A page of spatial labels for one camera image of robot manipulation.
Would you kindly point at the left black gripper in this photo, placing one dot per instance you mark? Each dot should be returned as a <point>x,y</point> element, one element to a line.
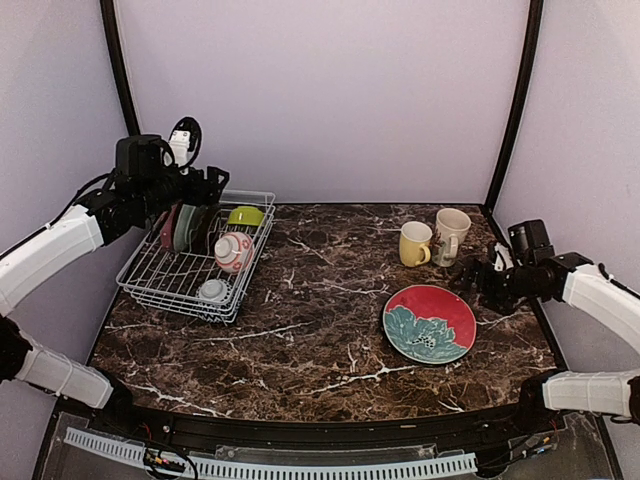
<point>213,190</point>

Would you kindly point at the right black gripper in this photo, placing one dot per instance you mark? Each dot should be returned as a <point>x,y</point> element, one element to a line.
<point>471,270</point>

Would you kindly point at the lime green bowl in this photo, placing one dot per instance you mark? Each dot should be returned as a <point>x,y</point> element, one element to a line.
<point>246,215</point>

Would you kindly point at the white patterned mug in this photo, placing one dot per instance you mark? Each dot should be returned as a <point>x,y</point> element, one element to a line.
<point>452,226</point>

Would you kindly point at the light blue plate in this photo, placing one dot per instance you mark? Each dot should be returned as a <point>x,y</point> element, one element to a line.
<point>185,226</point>

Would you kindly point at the pale yellow mug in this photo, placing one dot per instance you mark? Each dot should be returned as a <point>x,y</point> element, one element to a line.
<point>414,245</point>

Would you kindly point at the pink rimmed plate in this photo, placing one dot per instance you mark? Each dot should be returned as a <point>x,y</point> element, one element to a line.
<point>167,230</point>

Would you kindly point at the white bowl with red pattern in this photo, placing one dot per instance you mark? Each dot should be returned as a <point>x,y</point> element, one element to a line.
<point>234,252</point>

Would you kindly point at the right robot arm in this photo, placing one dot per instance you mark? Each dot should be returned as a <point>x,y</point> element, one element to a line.
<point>527,268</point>

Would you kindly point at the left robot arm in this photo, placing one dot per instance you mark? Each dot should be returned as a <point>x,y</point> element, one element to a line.
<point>149,177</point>

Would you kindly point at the small blue patterned bowl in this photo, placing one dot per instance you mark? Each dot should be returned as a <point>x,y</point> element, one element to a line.
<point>216,291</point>

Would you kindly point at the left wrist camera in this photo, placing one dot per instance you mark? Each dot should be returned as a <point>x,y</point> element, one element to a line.
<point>185,141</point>

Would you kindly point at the white wire dish rack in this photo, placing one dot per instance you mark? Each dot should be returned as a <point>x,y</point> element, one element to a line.
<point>169,280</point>

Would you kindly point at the black front rail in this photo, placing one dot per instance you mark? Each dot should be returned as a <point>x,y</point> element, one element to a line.
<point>484,429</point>

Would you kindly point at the white slotted cable duct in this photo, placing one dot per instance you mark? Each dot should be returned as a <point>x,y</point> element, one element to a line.
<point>247,463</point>

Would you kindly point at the left black frame post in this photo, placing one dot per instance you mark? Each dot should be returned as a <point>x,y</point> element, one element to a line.
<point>118,67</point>

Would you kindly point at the black frame post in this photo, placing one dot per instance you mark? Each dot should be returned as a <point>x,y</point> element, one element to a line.
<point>518,103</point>
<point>118,67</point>

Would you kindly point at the right black frame post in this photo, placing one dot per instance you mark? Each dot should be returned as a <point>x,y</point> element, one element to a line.
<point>518,103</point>

